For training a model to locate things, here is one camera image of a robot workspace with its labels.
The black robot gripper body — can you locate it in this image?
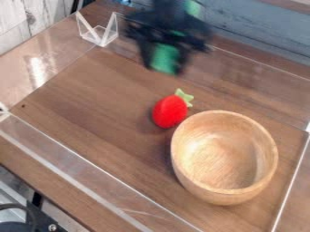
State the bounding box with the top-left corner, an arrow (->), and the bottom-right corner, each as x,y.
125,10 -> 213,52

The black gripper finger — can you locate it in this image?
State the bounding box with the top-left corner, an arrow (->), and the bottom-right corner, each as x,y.
174,46 -> 193,75
137,40 -> 154,70

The green rectangular block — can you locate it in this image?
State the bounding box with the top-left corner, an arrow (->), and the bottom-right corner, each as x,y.
149,0 -> 204,76

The brown wooden bowl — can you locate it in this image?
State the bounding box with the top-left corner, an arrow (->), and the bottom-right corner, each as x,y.
171,110 -> 280,206

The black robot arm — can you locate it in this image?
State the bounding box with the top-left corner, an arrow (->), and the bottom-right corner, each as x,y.
125,0 -> 213,75

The red toy strawberry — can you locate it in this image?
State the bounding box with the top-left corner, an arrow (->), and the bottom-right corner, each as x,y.
151,88 -> 194,129

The clear acrylic front barrier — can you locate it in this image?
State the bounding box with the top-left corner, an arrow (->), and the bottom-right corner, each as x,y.
0,103 -> 202,232

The black clamp with screw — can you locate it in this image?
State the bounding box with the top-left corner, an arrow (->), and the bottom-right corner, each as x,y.
26,202 -> 69,232

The black cable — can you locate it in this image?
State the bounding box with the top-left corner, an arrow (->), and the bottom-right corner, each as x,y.
0,202 -> 38,232

